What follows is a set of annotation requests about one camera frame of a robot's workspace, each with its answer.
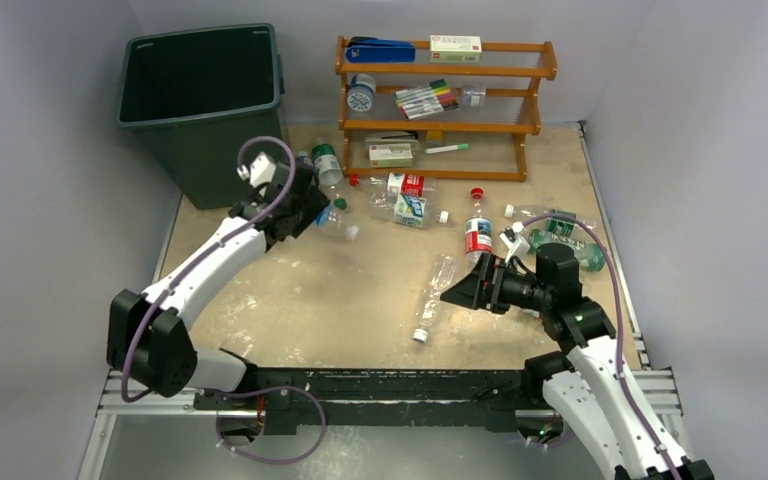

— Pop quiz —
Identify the green bottle far right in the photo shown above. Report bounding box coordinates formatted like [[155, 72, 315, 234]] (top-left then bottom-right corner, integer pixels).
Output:
[[526, 229, 606, 272]]

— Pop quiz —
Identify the blue label water bottle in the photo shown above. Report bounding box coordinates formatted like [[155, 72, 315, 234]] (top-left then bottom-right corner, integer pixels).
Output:
[[314, 203, 360, 241]]

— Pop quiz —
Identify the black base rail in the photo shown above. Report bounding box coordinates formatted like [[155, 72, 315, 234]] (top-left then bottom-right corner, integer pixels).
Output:
[[97, 354, 680, 439]]

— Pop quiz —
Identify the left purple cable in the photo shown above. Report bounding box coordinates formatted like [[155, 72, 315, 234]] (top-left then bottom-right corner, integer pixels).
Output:
[[120, 135, 298, 403]]

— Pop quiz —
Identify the green label bottle white cap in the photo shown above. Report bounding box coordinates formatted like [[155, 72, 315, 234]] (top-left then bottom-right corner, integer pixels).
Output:
[[503, 204, 600, 237]]

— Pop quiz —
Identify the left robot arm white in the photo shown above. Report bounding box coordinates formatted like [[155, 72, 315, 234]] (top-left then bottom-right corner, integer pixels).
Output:
[[106, 161, 329, 409]]

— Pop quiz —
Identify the red label bottle lake picture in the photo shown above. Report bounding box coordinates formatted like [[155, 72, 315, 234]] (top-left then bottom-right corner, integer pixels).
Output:
[[464, 187, 493, 265]]

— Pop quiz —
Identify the pack of coloured markers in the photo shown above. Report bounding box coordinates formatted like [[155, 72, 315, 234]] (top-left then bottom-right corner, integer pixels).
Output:
[[393, 79, 459, 120]]

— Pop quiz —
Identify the round tape roll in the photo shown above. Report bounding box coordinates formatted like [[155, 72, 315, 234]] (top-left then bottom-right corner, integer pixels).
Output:
[[346, 73, 377, 113]]

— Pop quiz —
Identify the red label bottle near shelf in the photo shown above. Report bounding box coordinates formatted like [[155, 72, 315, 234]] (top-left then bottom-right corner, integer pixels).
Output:
[[348, 172, 439, 198]]

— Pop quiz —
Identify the white green small box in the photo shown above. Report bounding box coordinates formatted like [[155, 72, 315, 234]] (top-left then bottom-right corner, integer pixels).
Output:
[[429, 35, 483, 64]]

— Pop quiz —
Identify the green blue label bottle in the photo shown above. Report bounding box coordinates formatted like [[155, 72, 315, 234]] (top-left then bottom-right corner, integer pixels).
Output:
[[369, 192, 452, 229]]

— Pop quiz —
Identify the small clear bottle purple label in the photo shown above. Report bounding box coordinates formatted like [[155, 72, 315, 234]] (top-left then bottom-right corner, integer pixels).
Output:
[[296, 151, 315, 170]]

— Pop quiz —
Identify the blue stapler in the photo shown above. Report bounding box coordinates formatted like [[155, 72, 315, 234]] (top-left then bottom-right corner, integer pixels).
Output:
[[345, 36, 416, 63]]

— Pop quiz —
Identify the white red box lower shelf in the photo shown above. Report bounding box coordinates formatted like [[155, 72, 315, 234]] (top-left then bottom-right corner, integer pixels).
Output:
[[368, 143, 414, 168]]

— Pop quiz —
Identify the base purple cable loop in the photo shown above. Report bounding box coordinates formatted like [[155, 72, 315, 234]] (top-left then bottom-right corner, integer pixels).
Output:
[[214, 386, 328, 465]]

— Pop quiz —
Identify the clear unlabelled crushed bottle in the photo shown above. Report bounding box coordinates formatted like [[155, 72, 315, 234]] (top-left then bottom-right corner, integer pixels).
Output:
[[412, 254, 459, 344]]

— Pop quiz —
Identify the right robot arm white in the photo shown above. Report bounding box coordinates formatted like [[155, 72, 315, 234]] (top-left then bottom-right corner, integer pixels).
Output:
[[440, 244, 714, 479]]

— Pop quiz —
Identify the small clear jar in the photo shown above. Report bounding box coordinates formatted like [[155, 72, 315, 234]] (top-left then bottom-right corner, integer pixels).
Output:
[[461, 84, 487, 108]]

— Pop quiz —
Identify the orange wooden shelf rack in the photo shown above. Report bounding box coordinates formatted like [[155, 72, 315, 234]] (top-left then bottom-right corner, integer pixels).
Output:
[[335, 36, 558, 182]]

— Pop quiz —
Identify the green capped white marker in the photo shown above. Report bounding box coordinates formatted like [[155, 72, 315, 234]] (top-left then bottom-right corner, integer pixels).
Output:
[[423, 143, 469, 155]]

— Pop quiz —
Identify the dark green plastic bin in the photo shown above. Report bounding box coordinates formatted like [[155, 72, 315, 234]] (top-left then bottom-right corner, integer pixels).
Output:
[[115, 23, 285, 210]]

